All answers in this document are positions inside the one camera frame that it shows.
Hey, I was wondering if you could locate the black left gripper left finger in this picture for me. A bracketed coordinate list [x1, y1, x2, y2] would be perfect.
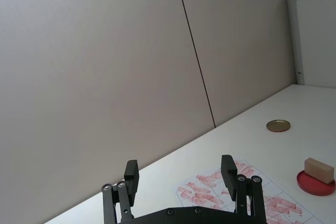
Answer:
[101, 159, 140, 224]

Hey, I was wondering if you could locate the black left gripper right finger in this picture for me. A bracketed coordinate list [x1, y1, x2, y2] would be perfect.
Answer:
[221, 155, 268, 224]

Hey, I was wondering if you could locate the white paper with red marks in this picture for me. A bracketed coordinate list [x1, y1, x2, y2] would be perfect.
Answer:
[175, 158, 322, 224]

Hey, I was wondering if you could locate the round gold metal lid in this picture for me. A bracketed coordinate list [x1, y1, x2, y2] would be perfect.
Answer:
[266, 120, 291, 133]

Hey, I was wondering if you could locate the round red plastic lid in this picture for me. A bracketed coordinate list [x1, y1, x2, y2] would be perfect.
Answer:
[296, 170, 336, 196]

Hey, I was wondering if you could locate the tan wooden block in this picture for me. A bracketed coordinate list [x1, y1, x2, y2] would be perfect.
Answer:
[304, 157, 334, 184]

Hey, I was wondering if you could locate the white board frame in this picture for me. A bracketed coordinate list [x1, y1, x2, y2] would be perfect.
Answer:
[286, 0, 336, 88]

